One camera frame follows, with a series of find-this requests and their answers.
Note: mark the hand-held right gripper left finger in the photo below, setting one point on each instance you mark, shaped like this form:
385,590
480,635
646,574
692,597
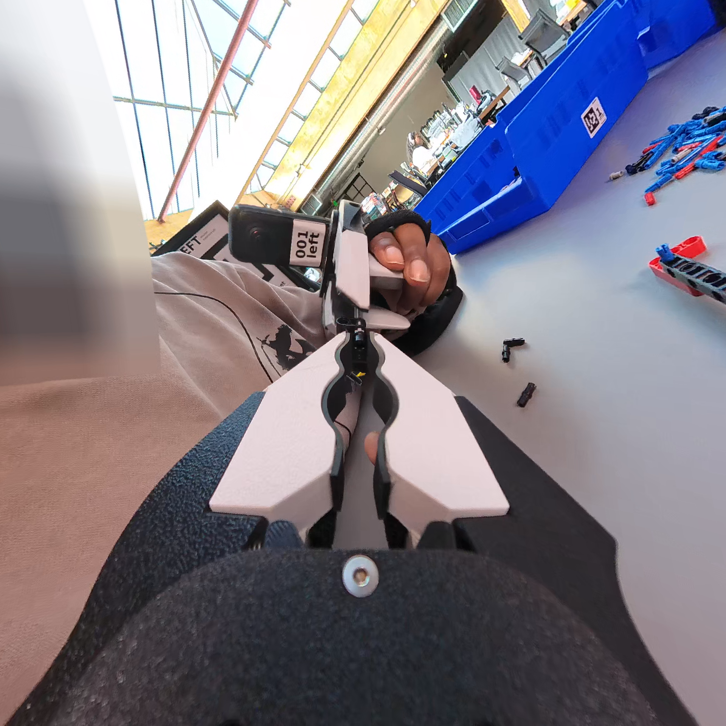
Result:
283,454

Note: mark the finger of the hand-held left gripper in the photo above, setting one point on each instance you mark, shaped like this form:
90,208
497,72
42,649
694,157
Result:
353,266
328,309

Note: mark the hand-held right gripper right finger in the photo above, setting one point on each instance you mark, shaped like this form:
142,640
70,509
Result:
436,454

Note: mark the black lego pin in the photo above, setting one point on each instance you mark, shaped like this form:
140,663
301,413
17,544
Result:
526,394

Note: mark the black bent lego connector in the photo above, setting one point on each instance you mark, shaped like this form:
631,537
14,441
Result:
512,343

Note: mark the black blue red lego beam assembly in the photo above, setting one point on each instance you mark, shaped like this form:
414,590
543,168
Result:
695,275

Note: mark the person's left hand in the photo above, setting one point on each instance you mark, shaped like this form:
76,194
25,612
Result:
414,255

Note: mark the person's right hand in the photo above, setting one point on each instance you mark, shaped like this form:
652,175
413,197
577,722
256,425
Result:
371,445

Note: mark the person's beige sweatshirt torso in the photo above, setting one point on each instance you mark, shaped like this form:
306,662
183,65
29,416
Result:
113,425

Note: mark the blue plastic bin white tag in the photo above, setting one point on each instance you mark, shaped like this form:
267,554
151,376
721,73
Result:
567,153

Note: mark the group of black office chairs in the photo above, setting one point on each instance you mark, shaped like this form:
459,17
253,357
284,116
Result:
541,31

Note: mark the pile of blue red pins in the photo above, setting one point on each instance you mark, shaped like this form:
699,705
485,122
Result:
692,147

